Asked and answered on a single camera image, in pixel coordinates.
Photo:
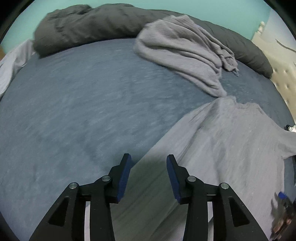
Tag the blue bed sheet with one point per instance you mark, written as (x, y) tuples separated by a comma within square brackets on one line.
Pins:
[(57, 107)]

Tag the person's right hand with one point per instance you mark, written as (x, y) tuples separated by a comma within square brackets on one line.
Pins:
[(285, 228)]

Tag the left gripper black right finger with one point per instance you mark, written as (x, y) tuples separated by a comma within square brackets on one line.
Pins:
[(231, 218)]

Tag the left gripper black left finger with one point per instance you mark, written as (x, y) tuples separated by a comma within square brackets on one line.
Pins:
[(65, 219)]

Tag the dark grey rolled duvet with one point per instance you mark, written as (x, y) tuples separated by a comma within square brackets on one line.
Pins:
[(81, 24)]

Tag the beige tufted headboard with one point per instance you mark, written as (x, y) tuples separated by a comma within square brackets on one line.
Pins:
[(282, 60)]

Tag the light grey knit sweater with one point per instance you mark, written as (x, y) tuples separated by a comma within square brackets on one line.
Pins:
[(221, 141)]

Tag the white garment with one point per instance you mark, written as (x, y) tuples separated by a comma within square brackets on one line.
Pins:
[(291, 128)]

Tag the crumpled grey garment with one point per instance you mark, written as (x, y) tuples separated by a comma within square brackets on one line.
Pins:
[(184, 47)]

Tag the light grey cloth at bedside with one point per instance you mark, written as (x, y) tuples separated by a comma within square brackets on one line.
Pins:
[(13, 62)]

